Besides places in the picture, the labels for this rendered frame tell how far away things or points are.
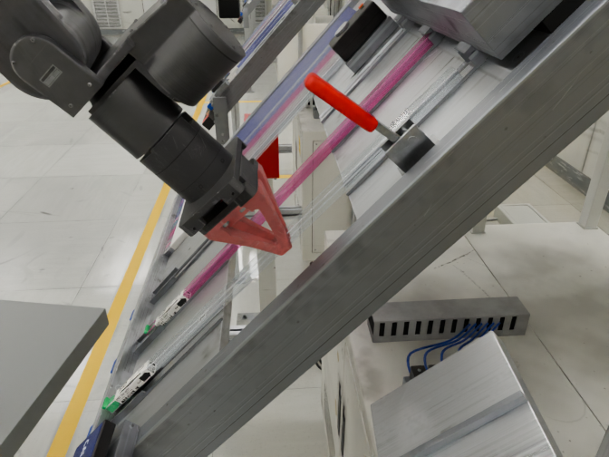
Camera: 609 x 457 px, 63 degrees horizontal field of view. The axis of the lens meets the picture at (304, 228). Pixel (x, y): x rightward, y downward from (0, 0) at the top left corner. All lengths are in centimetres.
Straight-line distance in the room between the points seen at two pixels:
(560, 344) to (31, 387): 84
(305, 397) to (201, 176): 125
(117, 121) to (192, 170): 7
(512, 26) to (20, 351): 86
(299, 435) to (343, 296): 114
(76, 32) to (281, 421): 130
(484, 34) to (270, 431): 130
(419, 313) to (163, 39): 61
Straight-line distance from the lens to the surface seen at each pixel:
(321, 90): 36
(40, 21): 40
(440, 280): 102
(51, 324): 102
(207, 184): 42
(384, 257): 38
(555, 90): 37
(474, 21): 38
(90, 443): 52
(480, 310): 89
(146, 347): 70
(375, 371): 81
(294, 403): 159
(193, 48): 39
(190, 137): 42
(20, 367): 95
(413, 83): 51
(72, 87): 40
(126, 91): 41
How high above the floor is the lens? 118
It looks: 29 degrees down
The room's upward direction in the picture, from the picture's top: straight up
